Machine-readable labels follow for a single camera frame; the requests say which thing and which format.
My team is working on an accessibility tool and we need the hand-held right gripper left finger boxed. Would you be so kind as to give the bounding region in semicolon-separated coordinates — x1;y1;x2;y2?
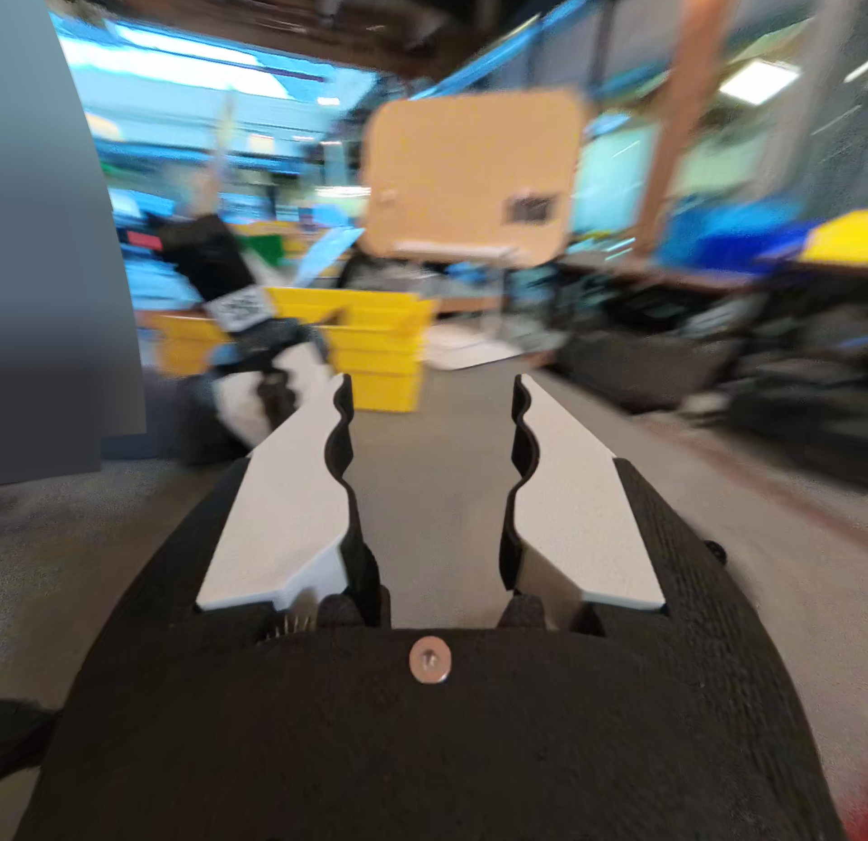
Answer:
195;373;391;628

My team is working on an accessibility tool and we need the tan rounded board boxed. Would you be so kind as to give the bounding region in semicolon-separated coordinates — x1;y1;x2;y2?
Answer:
361;89;590;270

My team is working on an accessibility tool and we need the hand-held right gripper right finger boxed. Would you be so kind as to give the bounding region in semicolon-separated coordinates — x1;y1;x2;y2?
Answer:
499;373;667;628

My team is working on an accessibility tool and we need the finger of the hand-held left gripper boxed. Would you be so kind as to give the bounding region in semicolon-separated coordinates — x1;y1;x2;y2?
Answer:
212;372;272;449
271;343;340;422

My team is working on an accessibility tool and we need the wooden post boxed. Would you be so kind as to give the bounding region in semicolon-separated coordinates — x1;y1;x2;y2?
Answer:
634;0;750;249

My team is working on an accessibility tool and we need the yellow plastic bin stack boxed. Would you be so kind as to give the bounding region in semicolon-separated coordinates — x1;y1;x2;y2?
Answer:
152;287;439;415

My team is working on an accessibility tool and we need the blue plastic bin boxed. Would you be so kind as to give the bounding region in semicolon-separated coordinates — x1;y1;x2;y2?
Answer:
658;200;818;273

